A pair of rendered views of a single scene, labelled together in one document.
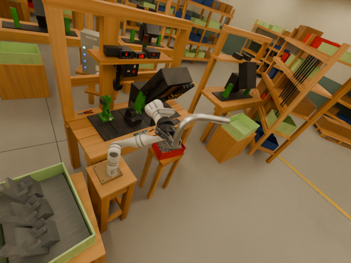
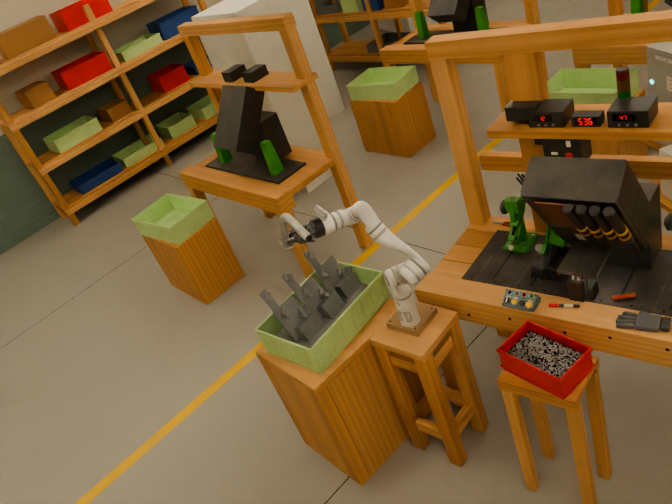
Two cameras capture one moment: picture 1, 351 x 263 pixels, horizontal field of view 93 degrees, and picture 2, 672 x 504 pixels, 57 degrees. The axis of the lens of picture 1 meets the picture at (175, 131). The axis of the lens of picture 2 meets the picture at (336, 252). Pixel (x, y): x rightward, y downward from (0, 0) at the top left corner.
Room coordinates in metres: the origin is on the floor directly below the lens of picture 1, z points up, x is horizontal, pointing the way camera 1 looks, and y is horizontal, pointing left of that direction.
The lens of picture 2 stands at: (1.24, -1.90, 2.85)
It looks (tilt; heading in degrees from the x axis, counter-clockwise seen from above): 32 degrees down; 107
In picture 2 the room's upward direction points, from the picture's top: 22 degrees counter-clockwise
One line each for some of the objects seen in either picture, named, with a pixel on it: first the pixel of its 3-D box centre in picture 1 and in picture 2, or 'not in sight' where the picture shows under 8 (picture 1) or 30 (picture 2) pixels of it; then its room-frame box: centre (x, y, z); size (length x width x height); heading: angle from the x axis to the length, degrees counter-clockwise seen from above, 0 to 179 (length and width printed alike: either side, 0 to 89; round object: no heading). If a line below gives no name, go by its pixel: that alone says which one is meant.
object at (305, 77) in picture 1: (282, 90); not in sight; (4.04, -1.89, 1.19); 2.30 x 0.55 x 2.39; 179
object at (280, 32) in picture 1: (268, 52); not in sight; (9.94, -2.88, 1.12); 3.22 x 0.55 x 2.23; 48
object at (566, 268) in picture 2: not in sight; (592, 247); (1.65, 0.35, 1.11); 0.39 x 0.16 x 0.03; 57
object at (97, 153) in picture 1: (152, 134); (566, 320); (1.48, 0.24, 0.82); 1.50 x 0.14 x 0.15; 147
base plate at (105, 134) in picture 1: (140, 116); (587, 270); (1.63, 0.48, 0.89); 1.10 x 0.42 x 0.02; 147
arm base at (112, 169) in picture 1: (113, 165); (406, 307); (0.79, 0.38, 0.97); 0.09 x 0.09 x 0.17; 61
